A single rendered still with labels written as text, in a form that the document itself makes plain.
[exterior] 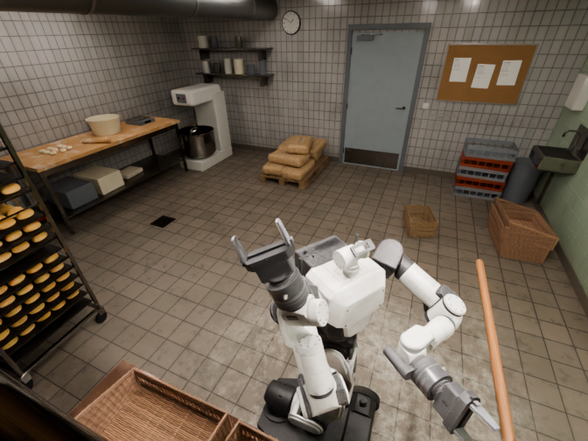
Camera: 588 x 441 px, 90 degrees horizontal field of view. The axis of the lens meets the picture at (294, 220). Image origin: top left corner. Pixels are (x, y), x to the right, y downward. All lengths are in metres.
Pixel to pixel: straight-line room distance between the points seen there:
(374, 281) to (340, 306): 0.16
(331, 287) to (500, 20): 4.58
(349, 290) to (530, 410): 1.94
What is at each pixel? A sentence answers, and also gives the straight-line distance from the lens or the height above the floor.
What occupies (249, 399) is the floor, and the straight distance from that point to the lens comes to 2.37.
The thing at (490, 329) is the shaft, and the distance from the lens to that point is 1.32.
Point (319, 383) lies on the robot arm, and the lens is 0.84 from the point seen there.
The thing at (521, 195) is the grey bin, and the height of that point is 0.13.
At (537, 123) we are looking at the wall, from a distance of 5.45.
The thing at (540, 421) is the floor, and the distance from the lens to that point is 2.75.
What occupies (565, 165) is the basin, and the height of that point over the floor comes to 0.81.
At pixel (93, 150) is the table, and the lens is 4.53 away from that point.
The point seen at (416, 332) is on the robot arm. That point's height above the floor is 1.34.
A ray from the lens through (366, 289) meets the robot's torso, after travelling 1.05.
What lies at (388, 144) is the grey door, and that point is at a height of 0.45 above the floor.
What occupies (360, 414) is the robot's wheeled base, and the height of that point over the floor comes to 0.19.
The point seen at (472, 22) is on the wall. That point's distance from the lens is 5.14.
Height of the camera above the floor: 2.11
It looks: 33 degrees down
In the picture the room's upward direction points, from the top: 1 degrees counter-clockwise
